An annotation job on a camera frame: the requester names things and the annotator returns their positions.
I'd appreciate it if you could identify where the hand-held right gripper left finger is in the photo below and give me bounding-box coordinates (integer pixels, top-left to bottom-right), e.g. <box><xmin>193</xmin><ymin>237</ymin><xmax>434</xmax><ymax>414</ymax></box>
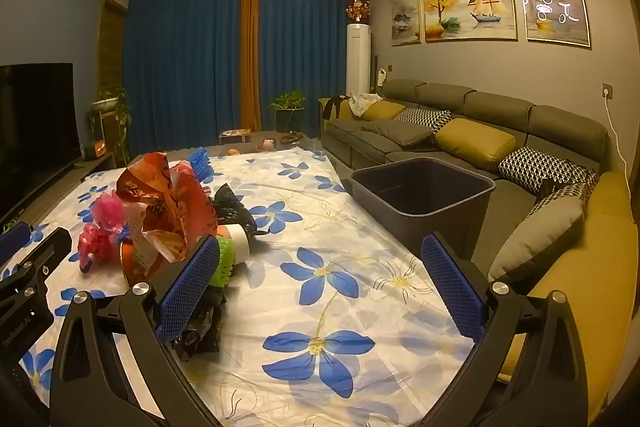
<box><xmin>50</xmin><ymin>234</ymin><xmax>221</xmax><ymax>427</ymax></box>

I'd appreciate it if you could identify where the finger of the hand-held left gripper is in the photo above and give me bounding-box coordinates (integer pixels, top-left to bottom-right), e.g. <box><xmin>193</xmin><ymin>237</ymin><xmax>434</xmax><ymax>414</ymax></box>
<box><xmin>0</xmin><ymin>221</ymin><xmax>32</xmax><ymax>265</ymax></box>
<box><xmin>0</xmin><ymin>227</ymin><xmax>74</xmax><ymax>288</ymax></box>

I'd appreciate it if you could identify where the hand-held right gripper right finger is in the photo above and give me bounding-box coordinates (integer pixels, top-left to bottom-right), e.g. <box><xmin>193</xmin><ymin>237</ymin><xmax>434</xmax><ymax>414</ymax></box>
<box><xmin>421</xmin><ymin>232</ymin><xmax>591</xmax><ymax>427</ymax></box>

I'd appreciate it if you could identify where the black plastic bag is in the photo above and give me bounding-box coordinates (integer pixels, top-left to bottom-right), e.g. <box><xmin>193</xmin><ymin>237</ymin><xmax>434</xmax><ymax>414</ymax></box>
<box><xmin>165</xmin><ymin>287</ymin><xmax>226</xmax><ymax>353</ymax></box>

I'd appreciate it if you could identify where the pink pig toy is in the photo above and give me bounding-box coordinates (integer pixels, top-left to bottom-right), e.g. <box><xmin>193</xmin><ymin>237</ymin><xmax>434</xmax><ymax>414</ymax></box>
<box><xmin>77</xmin><ymin>223</ymin><xmax>123</xmax><ymax>273</ymax></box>

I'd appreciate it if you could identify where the red cylindrical can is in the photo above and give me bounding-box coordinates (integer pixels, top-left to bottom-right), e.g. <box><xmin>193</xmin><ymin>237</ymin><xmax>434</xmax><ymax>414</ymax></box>
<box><xmin>120</xmin><ymin>239</ymin><xmax>191</xmax><ymax>288</ymax></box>

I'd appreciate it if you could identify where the orange white ball toy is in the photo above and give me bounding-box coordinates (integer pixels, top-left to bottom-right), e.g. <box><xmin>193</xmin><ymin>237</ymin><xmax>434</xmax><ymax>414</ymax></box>
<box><xmin>217</xmin><ymin>223</ymin><xmax>251</xmax><ymax>263</ymax></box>

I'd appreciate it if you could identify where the grey plastic bin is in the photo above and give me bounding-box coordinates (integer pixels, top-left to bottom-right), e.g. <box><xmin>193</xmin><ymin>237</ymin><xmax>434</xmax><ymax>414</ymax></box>
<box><xmin>349</xmin><ymin>158</ymin><xmax>497</xmax><ymax>260</ymax></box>

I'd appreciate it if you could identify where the red foil wrapper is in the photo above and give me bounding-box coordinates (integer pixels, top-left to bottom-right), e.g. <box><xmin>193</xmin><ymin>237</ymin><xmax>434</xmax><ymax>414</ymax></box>
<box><xmin>116</xmin><ymin>152</ymin><xmax>218</xmax><ymax>280</ymax></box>

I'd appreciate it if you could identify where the black toy figure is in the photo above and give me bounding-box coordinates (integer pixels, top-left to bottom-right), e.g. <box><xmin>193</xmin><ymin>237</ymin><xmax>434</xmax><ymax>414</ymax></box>
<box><xmin>210</xmin><ymin>184</ymin><xmax>271</xmax><ymax>238</ymax></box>

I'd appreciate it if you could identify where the blue ridged plastic piece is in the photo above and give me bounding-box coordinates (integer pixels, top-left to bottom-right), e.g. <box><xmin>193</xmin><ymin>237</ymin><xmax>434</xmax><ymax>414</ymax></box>
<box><xmin>187</xmin><ymin>147</ymin><xmax>213</xmax><ymax>182</ymax></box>

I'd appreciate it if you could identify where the dark television cabinet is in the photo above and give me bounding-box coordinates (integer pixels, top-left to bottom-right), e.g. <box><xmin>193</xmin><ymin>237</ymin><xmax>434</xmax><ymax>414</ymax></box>
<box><xmin>0</xmin><ymin>154</ymin><xmax>126</xmax><ymax>228</ymax></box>

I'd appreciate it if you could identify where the grey cushion black trim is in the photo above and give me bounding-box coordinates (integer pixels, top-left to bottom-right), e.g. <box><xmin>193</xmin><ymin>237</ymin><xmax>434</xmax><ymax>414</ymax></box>
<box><xmin>487</xmin><ymin>194</ymin><xmax>601</xmax><ymax>283</ymax></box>

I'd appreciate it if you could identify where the black television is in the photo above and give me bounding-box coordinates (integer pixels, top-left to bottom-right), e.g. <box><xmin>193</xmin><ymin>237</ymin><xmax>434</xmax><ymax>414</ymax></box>
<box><xmin>0</xmin><ymin>63</ymin><xmax>83</xmax><ymax>220</ymax></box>

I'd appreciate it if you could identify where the white blue floral blanket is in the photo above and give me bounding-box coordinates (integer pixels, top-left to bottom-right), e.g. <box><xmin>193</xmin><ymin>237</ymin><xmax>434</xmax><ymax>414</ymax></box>
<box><xmin>0</xmin><ymin>147</ymin><xmax>481</xmax><ymax>427</ymax></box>

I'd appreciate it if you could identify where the black white patterned cushion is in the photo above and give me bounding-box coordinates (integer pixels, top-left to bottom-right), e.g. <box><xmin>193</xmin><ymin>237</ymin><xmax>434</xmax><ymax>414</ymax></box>
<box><xmin>532</xmin><ymin>182</ymin><xmax>596</xmax><ymax>218</ymax></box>
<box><xmin>498</xmin><ymin>147</ymin><xmax>598</xmax><ymax>195</ymax></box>
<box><xmin>395</xmin><ymin>108</ymin><xmax>453</xmax><ymax>132</ymax></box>

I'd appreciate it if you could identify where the large yellow cushion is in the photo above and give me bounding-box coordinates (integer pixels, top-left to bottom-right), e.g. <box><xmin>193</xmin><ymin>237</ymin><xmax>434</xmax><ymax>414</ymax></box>
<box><xmin>434</xmin><ymin>118</ymin><xmax>517</xmax><ymax>172</ymax></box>

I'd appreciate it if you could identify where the trailing plant on stand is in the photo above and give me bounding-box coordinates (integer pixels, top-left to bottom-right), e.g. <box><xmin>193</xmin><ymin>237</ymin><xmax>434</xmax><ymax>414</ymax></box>
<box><xmin>90</xmin><ymin>88</ymin><xmax>133</xmax><ymax>158</ymax></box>

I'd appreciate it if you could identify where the printed cardboard box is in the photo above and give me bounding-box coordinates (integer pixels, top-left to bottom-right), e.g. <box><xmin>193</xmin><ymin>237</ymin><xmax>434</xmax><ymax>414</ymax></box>
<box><xmin>218</xmin><ymin>128</ymin><xmax>252</xmax><ymax>145</ymax></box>

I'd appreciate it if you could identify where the dark grey cushion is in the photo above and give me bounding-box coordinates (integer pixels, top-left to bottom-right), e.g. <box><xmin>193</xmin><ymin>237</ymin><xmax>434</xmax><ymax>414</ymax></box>
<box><xmin>361</xmin><ymin>117</ymin><xmax>436</xmax><ymax>148</ymax></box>

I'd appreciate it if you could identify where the grey sofa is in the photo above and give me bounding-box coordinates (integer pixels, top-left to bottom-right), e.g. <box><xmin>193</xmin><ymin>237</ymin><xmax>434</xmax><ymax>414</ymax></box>
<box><xmin>319</xmin><ymin>79</ymin><xmax>640</xmax><ymax>408</ymax></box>

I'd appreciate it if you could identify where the small yellow cushion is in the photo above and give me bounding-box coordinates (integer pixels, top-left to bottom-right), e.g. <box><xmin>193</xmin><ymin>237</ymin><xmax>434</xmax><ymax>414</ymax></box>
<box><xmin>361</xmin><ymin>101</ymin><xmax>407</xmax><ymax>122</ymax></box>

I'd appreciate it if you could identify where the brown wooden panel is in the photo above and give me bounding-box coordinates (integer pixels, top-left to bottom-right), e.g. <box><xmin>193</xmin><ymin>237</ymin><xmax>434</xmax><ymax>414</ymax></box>
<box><xmin>97</xmin><ymin>0</ymin><xmax>131</xmax><ymax>158</ymax></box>

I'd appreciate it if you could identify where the white cloth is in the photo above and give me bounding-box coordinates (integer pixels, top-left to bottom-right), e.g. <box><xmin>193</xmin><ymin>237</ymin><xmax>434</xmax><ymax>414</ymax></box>
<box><xmin>349</xmin><ymin>93</ymin><xmax>383</xmax><ymax>118</ymax></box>

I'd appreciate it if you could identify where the potted plant dark pot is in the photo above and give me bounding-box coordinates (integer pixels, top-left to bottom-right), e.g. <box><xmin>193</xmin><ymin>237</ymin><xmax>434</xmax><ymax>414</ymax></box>
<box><xmin>267</xmin><ymin>91</ymin><xmax>306</xmax><ymax>132</ymax></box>

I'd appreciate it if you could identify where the dark garment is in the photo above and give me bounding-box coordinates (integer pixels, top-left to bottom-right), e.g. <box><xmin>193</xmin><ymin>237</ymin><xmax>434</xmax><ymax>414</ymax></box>
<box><xmin>322</xmin><ymin>97</ymin><xmax>351</xmax><ymax>122</ymax></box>

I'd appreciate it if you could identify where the blue curtain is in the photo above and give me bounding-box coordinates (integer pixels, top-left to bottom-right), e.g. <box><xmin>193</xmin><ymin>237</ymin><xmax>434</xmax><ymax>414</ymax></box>
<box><xmin>257</xmin><ymin>0</ymin><xmax>371</xmax><ymax>138</ymax></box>
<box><xmin>127</xmin><ymin>0</ymin><xmax>246</xmax><ymax>155</ymax></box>

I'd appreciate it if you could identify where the orange curtain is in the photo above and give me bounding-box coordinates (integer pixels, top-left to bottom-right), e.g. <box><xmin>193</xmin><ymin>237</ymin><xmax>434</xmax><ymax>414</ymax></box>
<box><xmin>239</xmin><ymin>0</ymin><xmax>263</xmax><ymax>132</ymax></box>

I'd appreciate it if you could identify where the white standing air conditioner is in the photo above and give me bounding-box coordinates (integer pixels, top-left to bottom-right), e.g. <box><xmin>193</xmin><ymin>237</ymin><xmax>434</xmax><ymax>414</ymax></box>
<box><xmin>346</xmin><ymin>24</ymin><xmax>373</xmax><ymax>100</ymax></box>

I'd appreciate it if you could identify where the narrow landscape painting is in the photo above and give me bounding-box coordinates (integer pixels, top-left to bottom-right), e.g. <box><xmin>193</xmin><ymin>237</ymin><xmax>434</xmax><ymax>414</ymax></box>
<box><xmin>390</xmin><ymin>0</ymin><xmax>421</xmax><ymax>46</ymax></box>

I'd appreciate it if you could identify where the tree and sailboat painting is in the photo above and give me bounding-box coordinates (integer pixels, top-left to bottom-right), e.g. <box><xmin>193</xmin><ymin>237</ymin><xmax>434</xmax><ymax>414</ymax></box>
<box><xmin>422</xmin><ymin>0</ymin><xmax>518</xmax><ymax>42</ymax></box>

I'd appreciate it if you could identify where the artificial flower decoration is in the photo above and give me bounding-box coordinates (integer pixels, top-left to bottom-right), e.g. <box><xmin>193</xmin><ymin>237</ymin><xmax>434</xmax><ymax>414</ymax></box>
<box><xmin>345</xmin><ymin>0</ymin><xmax>372</xmax><ymax>25</ymax></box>

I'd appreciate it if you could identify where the mountain landscape painting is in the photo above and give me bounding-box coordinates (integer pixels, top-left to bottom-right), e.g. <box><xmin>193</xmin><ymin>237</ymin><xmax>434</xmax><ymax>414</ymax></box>
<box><xmin>515</xmin><ymin>0</ymin><xmax>593</xmax><ymax>48</ymax></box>

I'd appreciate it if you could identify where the white cable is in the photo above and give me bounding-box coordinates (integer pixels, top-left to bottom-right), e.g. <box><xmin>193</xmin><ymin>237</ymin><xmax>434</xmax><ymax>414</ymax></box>
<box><xmin>606</xmin><ymin>97</ymin><xmax>632</xmax><ymax>180</ymax></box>

